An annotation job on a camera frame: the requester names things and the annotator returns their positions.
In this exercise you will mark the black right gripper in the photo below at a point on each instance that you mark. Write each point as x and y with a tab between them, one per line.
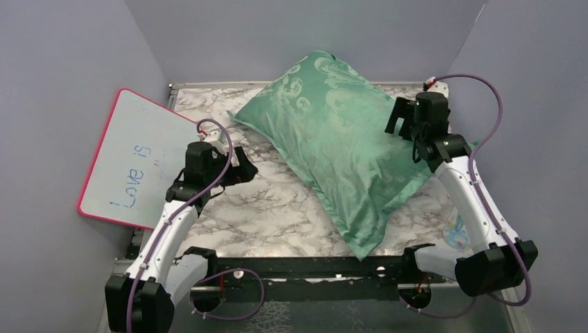
403	108

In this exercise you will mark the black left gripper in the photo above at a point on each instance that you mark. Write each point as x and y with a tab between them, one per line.
245	171

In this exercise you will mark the green patterned pillowcase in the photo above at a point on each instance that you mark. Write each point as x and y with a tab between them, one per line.
328	124

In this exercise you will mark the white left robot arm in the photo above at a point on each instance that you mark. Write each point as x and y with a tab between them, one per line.
144	298

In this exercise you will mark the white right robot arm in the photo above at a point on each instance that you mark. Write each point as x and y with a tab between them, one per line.
501	260

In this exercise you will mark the pink framed whiteboard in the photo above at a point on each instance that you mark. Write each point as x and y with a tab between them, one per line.
139	155

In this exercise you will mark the small blue white packet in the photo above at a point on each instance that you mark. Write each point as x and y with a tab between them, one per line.
454	231

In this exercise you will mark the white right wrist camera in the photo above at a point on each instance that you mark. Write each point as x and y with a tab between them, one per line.
433	85

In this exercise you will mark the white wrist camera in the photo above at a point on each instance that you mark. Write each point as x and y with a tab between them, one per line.
433	85
216	138

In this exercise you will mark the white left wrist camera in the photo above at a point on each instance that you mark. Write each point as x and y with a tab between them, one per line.
216	138

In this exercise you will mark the aluminium table edge frame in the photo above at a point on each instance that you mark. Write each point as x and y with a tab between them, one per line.
255	84

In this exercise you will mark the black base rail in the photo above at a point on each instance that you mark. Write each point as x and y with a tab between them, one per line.
301	279

